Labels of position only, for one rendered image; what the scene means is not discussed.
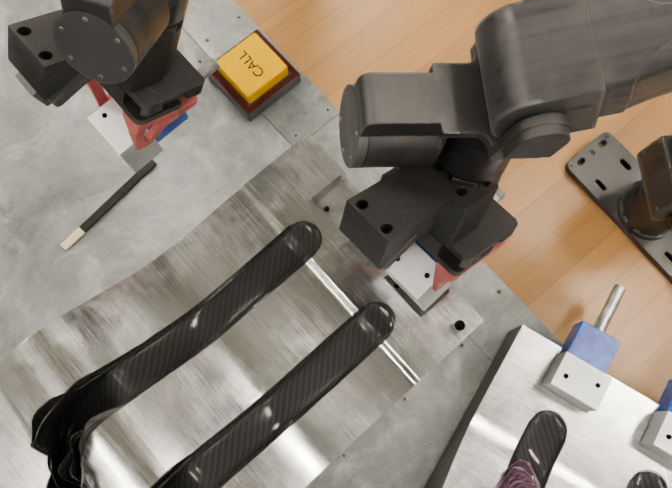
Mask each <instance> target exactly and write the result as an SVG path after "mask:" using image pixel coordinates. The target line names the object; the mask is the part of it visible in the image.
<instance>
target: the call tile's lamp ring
mask: <svg viewBox="0 0 672 488"><path fill-rule="evenodd" d="M253 33H256V34H257V35H258V36H259V37H260V38H261V39H262V40H263V41H264V42H265V43H266V44H267V45H268V46H269V47H270V49H271V50H272V51H273V52H274V53H275V54H276V55H277V56H278V57H279V58H280V59H281V60H282V61H283V62H284V63H285V64H286V65H287V68H288V70H289V71H290V72H291V74H290V75H289V76H287V77H286V78H285V79H284V80H282V81H281V82H280V83H278V84H277V85H276V86H275V87H273V88H272V89H271V90H269V91H268V92H267V93H266V94H264V95H263V96H262V97H260V98H259V99H258V100H257V101H255V102H254V103H253V104H252V105H250V106H248V105H247V104H246V103H245V101H244V100H243V99H242V98H241V97H240V96H239V95H238V94H237V93H236V92H235V91H234V90H233V89H232V87H231V86H230V85H229V84H228V83H227V82H226V81H225V80H224V79H223V78H222V77H221V76H220V74H219V73H218V72H217V71H215V72H214V73H213V74H212V76H213V77H214V78H215V79H216V80H217V81H218V82H219V83H220V84H221V85H222V86H223V88H224V89H225V90H226V91H227V92H228V93H229V94H230V95H231V96H232V97H233V98H234V99H235V101H236V102H237V103H238V104H239V105H240V106H241V107H242V108H243V109H244V110H245V111H246V112H247V114H250V113H251V112H252V111H253V110H255V109H256V108H257V107H259V106H260V105H261V104H262V103H264V102H265V101H266V100H267V99H269V98H270V97H271V96H273V95H274V94H275V93H276V92H278V91H279V90H280V89H282V88H283V87H284V86H285V85H287V84H288V83H289V82H290V81H292V80H293V79H294V78H296V77H297V76H298V75H299V73H298V72H297V71H296V69H295V68H294V67H293V66H292V65H291V64H290V63H289V62H288V61H287V60H286V59H285V58H284V57H283V56H282V55H281V54H280V53H279V52H278V51H277V50H276V49H275V48H274V46H273V45H272V44H271V43H270V42H269V41H268V40H267V39H266V38H265V37H264V36H263V35H262V34H261V33H260V32H259V31H258V30H257V29H256V30H255V31H254V32H252V33H251V34H253ZM251 34H250V35H251ZM250 35H249V36H250ZM249 36H247V37H249ZM247 37H246V38H247ZM246 38H245V39H246ZM245 39H243V40H245ZM243 40H242V41H243ZM242 41H241V42H242ZM241 42H239V43H241ZM239 43H238V44H239ZM238 44H237V45H238ZM237 45H235V46H234V47H236V46H237ZM234 47H233V48H234ZM233 48H231V49H230V50H232V49H233ZM230 50H229V51H230ZM229 51H227V52H226V53H228V52H229ZM226 53H225V54H226ZM225 54H223V55H222V56H224V55H225ZM222 56H221V57H222ZM221 57H219V58H218V59H220V58H221ZM218 59H217V60H218ZM217 60H216V61H217Z"/></svg>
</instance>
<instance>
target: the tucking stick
mask: <svg viewBox="0 0 672 488"><path fill-rule="evenodd" d="M156 165H157V163H156V162H155V161H153V160H151V161H150V162H148V163H147V164H146V165H145V166H144V167H142V168H141V169H140V170H139V171H137V172H136V173H135V174H134V175H133V176H132V177H131V178H130V179H129V180H128V181H127V182H126V183H125V184H124V185H123V186H122V187H120V188H119V189H118V190H117V191H116V192H115V193H114V194H113V195H112V196H111V197H110V198H109V199H108V200H107V201H106V202H105V203H104V204H103V205H101V206H100V207H99V208H98V209H97V210H96V211H95V212H94V213H93V214H92V215H91V216H90V217H89V218H88V219H87V220H86V221H85V222H84V223H82V224H81V225H80V226H79V227H78V228H77V229H76V230H75V231H74V232H73V233H72V234H71V235H70V236H69V237H68V238H67V239H66V240H64V241H63V242H62V243H61V244H60V246H61V247H62V248H63V249H64V250H66V251H67V250H68V249H69V248H70V247H71V246H72V245H73V244H74V243H75V242H76V241H77V240H79V239H80V238H81V237H82V236H83V235H84V234H85V233H86V232H87V231H88V230H89V229H90V228H91V227H92V226H93V225H94V224H95V223H96V222H97V221H98V220H99V219H100V218H101V217H103V216H104V215H105V214H106V213H107V212H108V211H109V210H110V209H111V208H112V207H113V206H114V205H115V204H116V203H117V202H118V201H119V200H120V199H121V198H122V197H124V196H125V195H126V194H127V193H128V192H129V191H130V190H131V189H132V188H133V187H134V186H135V185H136V184H137V183H138V182H139V181H140V180H141V179H142V178H143V177H144V176H146V175H147V174H148V173H149V172H150V171H151V170H152V169H153V168H154V167H155V166H156Z"/></svg>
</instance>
